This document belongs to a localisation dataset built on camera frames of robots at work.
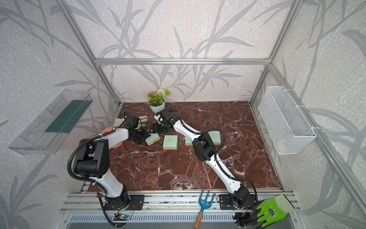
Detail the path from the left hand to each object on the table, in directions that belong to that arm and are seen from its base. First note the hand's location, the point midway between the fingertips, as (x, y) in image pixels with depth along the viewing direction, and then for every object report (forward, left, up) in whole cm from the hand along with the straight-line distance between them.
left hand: (150, 135), depth 96 cm
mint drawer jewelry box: (-5, -26, 0) cm, 27 cm away
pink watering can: (0, +26, +6) cm, 27 cm away
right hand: (+3, -1, +1) cm, 3 cm away
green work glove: (-43, -70, 0) cm, 82 cm away
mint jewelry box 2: (-5, -14, 0) cm, 15 cm away
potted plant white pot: (+21, -2, +4) cm, 22 cm away
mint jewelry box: (-3, -3, +1) cm, 4 cm away
